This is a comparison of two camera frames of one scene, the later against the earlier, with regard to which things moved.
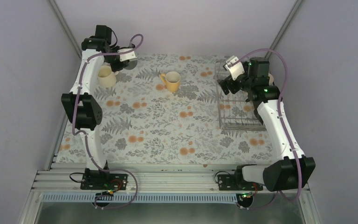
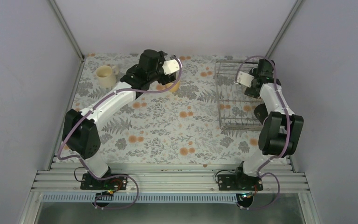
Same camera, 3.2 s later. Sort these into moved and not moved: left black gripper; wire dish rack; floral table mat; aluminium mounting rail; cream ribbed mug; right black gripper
Moved: left black gripper; right black gripper
Not moved: wire dish rack; floral table mat; aluminium mounting rail; cream ribbed mug
